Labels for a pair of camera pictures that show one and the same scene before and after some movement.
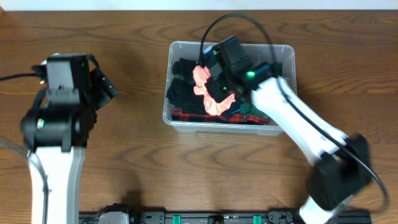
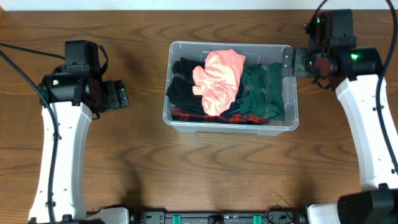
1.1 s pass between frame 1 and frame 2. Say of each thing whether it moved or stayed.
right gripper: moved
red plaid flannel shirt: stayed
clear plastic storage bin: stayed
